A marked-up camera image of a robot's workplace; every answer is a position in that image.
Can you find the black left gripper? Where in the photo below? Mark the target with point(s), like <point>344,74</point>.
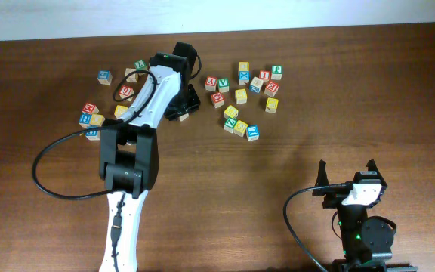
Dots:
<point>193,106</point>

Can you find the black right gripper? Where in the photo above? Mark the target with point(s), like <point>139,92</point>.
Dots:
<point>334,199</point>

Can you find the green R wooden block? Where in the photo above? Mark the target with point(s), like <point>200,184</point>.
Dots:
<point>183,117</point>

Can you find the yellow S wooden block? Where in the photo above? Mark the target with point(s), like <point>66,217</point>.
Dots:
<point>120,111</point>

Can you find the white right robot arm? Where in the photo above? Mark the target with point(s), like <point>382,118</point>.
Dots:
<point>366,240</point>

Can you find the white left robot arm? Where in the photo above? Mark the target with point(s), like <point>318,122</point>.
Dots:
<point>129,159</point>

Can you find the red Y wooden block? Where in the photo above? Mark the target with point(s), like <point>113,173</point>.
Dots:
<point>211,83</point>

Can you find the red Q wooden block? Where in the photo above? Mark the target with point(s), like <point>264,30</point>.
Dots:
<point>217,99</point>

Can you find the green V wooden block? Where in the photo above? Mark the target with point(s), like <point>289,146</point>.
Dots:
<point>223,85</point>

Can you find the yellow W wooden block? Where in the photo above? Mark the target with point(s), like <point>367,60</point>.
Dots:
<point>231,112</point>

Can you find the green Z wooden block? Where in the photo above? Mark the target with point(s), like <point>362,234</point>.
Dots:
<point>230,124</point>

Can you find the yellow centre wooden block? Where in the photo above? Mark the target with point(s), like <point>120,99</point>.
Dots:
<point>241,96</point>

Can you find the plain picture wooden block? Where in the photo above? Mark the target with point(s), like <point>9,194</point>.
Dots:
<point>131,75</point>

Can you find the green L wooden block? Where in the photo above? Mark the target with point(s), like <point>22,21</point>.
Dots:
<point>140,66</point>

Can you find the yellow G wooden block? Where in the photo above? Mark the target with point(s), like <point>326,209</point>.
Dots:
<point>240,128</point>

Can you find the blue X wooden block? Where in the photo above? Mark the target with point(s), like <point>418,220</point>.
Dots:
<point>243,77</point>

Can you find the red 6 wooden block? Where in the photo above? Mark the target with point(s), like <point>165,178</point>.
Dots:
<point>126,93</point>

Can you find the yellow top stacked block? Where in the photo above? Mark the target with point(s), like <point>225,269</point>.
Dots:
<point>243,66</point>

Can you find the blue tilted wooden block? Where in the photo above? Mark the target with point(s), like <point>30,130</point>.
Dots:
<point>256,84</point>

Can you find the blue U wooden block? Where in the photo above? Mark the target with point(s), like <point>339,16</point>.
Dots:
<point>252,132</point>

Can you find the red I wooden block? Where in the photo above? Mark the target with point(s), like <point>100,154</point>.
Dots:
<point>264,75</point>

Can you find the blue 5 wooden block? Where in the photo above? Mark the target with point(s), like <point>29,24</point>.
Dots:
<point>104,77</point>

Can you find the yellow right wooden block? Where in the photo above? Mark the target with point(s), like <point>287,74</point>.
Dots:
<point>271,105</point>

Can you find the red E wooden block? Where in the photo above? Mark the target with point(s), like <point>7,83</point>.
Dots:
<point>271,89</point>

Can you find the yellow O wooden block left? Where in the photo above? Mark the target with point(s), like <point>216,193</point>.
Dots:
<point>96,120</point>

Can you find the green J wooden block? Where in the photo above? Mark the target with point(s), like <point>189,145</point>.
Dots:
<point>276,72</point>

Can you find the red M wooden block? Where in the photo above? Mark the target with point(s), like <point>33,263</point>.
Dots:
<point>90,109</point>

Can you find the blue H wooden block front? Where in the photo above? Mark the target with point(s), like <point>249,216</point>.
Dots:
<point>92,135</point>

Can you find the blue h wooden block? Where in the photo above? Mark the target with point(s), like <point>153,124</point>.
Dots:
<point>84,120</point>
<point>92,135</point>

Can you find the blue H wooden block back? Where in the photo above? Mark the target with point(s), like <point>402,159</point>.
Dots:
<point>84,120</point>

